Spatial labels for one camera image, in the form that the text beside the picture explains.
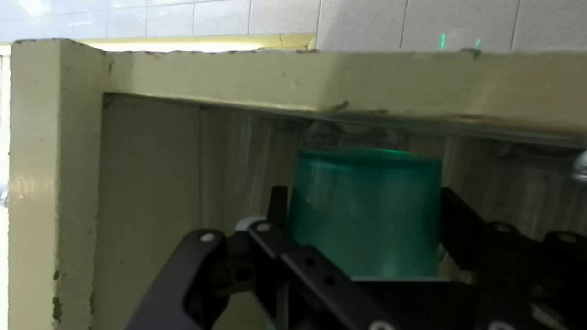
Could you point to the upper kitchen cabinet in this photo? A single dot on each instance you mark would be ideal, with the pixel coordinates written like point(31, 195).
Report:
point(114, 157)

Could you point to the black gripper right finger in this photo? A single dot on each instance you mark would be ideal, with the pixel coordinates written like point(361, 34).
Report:
point(515, 274)

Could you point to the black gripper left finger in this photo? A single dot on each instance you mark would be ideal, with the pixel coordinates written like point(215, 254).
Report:
point(295, 285)

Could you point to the teal plastic cup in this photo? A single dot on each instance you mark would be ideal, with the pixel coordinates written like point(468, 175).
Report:
point(370, 212)

